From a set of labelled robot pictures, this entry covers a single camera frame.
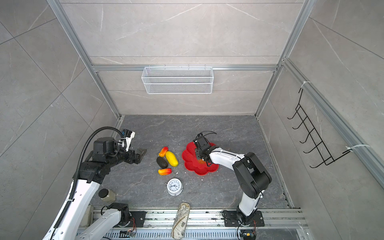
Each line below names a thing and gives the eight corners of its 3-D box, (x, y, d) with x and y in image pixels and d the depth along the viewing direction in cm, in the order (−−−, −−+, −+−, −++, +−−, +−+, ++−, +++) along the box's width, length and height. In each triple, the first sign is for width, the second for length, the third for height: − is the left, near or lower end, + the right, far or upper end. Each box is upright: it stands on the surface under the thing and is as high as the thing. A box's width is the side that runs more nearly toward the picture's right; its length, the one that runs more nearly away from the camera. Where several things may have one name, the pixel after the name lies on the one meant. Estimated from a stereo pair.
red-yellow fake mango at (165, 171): (158, 175, 90) (157, 173, 88) (159, 169, 92) (158, 168, 90) (171, 175, 90) (171, 173, 88) (172, 169, 92) (171, 168, 90)
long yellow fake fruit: (174, 168, 92) (173, 165, 89) (163, 157, 98) (162, 153, 94) (180, 163, 95) (180, 160, 91) (170, 152, 100) (169, 149, 96)
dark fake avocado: (155, 168, 92) (155, 166, 90) (157, 158, 97) (157, 156, 95) (167, 168, 92) (166, 166, 90) (168, 158, 97) (168, 156, 95)
